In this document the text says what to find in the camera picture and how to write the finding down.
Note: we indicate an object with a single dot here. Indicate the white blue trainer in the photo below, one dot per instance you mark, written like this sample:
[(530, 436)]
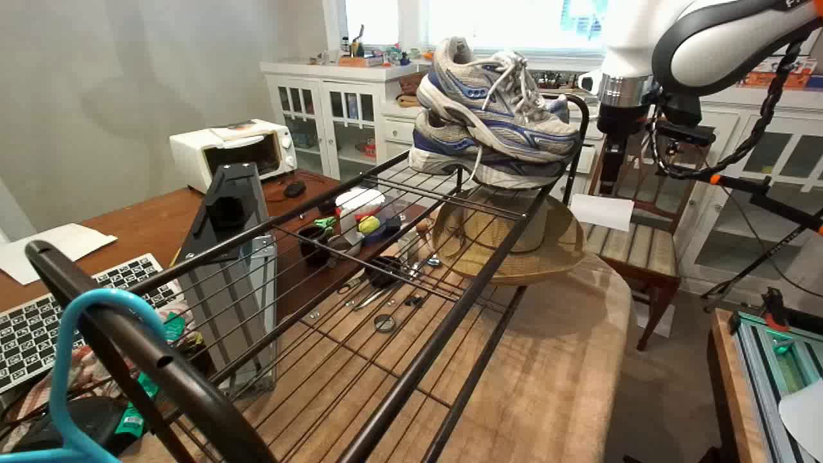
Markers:
[(498, 102), (441, 145)]

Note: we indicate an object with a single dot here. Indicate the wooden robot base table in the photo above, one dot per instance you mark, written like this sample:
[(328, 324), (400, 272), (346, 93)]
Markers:
[(767, 386)]

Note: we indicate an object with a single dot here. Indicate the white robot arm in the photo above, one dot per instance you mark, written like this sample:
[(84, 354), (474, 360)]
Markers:
[(695, 46)]

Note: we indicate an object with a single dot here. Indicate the yellow green ball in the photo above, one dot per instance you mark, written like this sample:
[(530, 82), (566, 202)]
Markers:
[(369, 225)]

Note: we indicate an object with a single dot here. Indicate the tan straw hat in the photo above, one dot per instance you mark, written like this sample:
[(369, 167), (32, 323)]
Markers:
[(472, 227)]

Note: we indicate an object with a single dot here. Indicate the white cabinet with glass doors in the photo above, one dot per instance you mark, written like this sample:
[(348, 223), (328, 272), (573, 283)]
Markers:
[(342, 118)]

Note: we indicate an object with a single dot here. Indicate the white toaster oven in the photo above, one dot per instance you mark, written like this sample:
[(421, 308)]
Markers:
[(260, 143)]

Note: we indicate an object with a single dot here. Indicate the grey black stand device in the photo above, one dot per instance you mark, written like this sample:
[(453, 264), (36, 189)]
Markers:
[(229, 293)]

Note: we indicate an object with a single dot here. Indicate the wooden chair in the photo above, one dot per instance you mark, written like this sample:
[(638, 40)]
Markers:
[(646, 254)]

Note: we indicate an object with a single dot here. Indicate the white paper sheet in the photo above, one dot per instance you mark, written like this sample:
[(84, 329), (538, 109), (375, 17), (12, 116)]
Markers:
[(72, 239)]

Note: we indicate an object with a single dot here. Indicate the black computer keyboard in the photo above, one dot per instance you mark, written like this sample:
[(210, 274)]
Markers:
[(30, 329)]

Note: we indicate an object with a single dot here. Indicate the black camera on stand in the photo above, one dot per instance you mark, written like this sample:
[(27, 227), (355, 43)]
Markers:
[(715, 175)]

